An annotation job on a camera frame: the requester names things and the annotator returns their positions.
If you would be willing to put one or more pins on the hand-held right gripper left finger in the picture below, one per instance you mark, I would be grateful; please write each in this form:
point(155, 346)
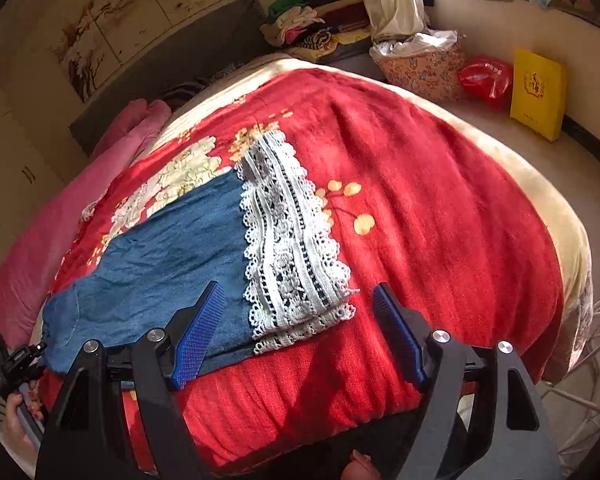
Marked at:
point(195, 340)

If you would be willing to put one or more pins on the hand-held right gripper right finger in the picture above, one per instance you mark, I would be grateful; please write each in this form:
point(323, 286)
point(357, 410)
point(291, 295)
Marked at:
point(397, 335)

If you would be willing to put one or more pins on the blue denim lace-trimmed pants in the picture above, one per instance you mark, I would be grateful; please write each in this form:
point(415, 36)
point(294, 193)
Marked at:
point(180, 240)

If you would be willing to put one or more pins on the person's left hand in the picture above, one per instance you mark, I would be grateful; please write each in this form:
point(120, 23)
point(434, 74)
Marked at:
point(14, 430)

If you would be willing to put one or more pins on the person's right hand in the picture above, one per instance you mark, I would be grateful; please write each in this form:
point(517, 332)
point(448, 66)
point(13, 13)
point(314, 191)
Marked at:
point(362, 467)

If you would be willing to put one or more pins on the red floral blanket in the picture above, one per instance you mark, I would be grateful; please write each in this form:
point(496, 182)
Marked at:
point(430, 210)

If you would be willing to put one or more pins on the pink quilt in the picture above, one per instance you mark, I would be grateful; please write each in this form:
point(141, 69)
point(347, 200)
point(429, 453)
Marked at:
point(45, 220)

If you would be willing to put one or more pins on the cream wardrobe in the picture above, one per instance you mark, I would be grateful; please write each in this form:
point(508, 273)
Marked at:
point(10, 180)

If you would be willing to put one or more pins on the striped dark pillow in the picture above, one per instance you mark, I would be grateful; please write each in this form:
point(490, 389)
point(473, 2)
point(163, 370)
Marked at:
point(185, 92)

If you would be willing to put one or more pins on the floral fabric basket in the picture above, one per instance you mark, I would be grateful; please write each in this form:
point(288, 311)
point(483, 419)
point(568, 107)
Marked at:
point(420, 75)

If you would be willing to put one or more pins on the red plastic bag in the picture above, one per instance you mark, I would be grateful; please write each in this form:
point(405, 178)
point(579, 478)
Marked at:
point(485, 80)

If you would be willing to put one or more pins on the yellow paper bag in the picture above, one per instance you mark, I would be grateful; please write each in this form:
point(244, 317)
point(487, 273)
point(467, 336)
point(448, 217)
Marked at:
point(537, 95)

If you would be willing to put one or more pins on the grey bed headboard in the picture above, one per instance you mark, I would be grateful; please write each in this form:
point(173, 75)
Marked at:
point(180, 60)

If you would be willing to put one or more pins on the white plastic bag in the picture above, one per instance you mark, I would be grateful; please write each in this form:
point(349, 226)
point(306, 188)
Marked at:
point(415, 42)

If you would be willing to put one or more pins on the pile of folded clothes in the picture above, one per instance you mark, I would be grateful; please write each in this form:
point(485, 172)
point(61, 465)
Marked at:
point(310, 30)

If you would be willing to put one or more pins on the cream curtain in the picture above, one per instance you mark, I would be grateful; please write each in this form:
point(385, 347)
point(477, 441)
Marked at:
point(392, 0)

